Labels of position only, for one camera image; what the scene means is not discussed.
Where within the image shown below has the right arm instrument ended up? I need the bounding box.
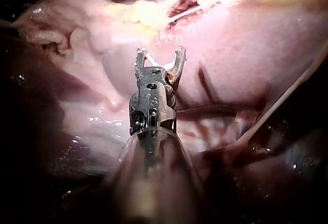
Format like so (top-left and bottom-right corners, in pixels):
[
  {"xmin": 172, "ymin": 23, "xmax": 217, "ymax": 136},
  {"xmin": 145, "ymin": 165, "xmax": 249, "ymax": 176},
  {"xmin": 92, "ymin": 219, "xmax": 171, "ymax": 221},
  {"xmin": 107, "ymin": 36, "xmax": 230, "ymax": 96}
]
[{"xmin": 129, "ymin": 79, "xmax": 177, "ymax": 136}]

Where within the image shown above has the right arm instrument jaw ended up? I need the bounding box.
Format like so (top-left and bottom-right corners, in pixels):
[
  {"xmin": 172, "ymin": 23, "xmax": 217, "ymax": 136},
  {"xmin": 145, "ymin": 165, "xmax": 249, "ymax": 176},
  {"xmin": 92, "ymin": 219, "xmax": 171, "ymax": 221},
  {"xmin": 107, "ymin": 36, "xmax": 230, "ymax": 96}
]
[
  {"xmin": 134, "ymin": 46, "xmax": 165, "ymax": 92},
  {"xmin": 166, "ymin": 46, "xmax": 188, "ymax": 90}
]

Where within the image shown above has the white clip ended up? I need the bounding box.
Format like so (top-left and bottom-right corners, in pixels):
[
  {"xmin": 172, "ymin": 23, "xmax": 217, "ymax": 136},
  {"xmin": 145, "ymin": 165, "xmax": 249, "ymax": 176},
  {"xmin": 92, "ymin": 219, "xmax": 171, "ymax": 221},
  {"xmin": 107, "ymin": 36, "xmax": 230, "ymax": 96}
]
[{"xmin": 142, "ymin": 50, "xmax": 176, "ymax": 70}]

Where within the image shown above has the pale fatty tissue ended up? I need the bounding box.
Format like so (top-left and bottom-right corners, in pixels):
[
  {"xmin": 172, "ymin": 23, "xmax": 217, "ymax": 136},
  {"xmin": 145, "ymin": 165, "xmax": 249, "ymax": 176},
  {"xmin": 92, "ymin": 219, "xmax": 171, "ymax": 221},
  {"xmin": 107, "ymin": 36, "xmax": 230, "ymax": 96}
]
[{"xmin": 102, "ymin": 0, "xmax": 224, "ymax": 46}]

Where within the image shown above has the thin tube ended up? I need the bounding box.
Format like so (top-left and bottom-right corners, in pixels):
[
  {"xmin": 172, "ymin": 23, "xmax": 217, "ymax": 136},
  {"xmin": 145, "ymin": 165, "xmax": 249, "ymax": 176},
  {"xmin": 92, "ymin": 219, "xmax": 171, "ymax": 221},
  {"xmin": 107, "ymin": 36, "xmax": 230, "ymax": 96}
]
[{"xmin": 167, "ymin": 4, "xmax": 207, "ymax": 22}]

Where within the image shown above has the dark red liver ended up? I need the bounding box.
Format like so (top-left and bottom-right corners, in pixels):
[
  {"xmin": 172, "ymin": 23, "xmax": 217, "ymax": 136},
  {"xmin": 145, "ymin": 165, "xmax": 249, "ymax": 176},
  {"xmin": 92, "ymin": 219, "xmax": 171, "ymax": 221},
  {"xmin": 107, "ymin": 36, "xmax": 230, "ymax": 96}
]
[{"xmin": 7, "ymin": 0, "xmax": 328, "ymax": 209}]

